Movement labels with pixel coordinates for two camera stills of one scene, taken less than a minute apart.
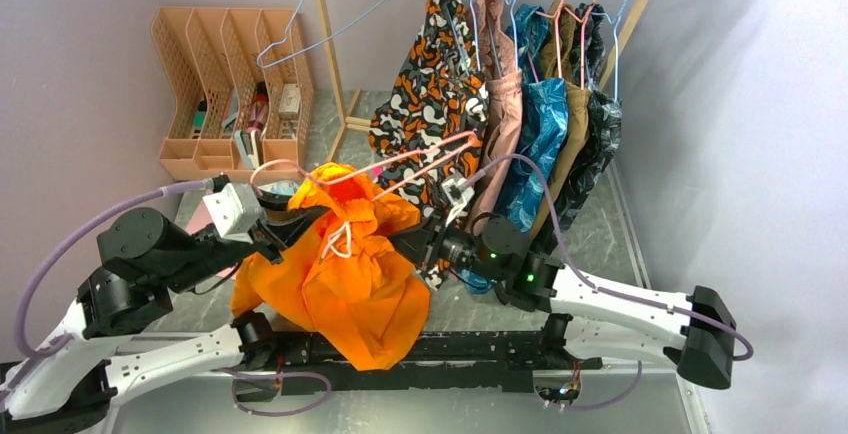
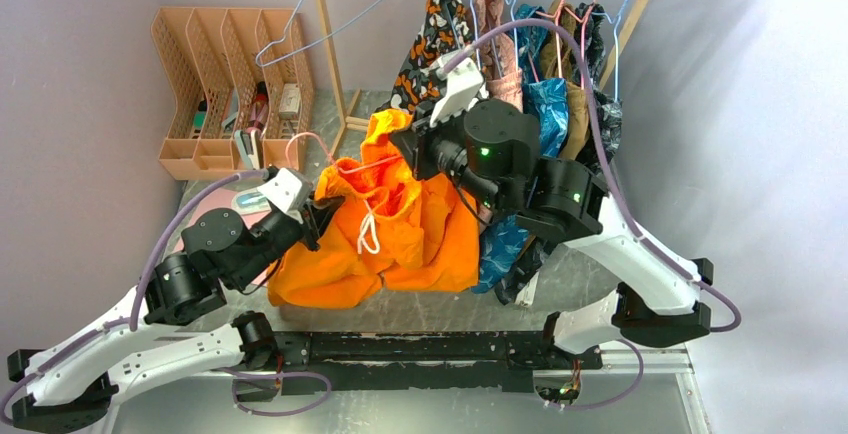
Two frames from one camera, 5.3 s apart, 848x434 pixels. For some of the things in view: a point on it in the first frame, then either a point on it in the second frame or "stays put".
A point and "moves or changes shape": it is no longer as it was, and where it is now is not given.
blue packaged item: (284, 187) to (252, 203)
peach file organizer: (242, 89) stays put
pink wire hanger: (472, 135) to (328, 155)
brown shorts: (562, 56) stays put
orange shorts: (344, 278) moves or changes shape
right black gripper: (414, 243) to (416, 140)
